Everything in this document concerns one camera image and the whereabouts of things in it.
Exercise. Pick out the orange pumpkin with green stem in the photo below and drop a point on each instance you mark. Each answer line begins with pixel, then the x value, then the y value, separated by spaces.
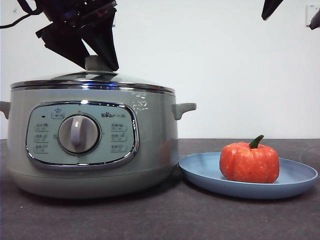
pixel 247 162

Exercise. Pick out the blue round plate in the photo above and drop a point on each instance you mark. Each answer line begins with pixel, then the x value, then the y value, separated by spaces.
pixel 200 167

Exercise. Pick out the glass lid with green knob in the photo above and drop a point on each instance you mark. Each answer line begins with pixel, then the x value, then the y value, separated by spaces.
pixel 100 76

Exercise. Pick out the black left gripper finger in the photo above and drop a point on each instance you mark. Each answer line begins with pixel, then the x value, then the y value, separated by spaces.
pixel 70 53
pixel 107 42

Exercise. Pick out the pale green electric steamer pot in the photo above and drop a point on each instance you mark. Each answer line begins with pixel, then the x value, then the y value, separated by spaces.
pixel 150 150

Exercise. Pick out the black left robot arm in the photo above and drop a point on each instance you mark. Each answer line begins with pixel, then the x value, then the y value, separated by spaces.
pixel 75 7

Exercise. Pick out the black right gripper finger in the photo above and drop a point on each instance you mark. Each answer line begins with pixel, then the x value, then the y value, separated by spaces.
pixel 268 8
pixel 315 21

